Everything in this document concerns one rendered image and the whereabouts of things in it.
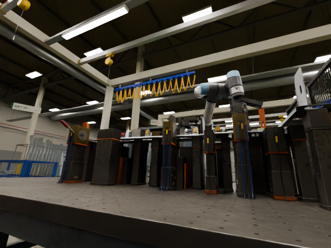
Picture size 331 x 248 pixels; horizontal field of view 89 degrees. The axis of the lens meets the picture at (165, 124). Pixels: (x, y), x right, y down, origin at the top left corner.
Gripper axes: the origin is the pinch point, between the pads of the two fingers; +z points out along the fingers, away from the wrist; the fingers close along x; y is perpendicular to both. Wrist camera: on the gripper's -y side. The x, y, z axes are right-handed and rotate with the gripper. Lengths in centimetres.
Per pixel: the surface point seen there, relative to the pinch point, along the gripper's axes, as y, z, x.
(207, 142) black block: 20.7, 7.8, 16.2
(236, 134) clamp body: 7.7, 6.7, 19.9
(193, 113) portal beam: 129, -248, -604
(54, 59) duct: 870, -681, -446
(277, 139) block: -6.8, 11.0, 19.2
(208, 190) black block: 23.6, 28.8, 15.3
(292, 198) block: -6.5, 32.4, 18.4
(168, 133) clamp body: 39.8, 0.6, 17.0
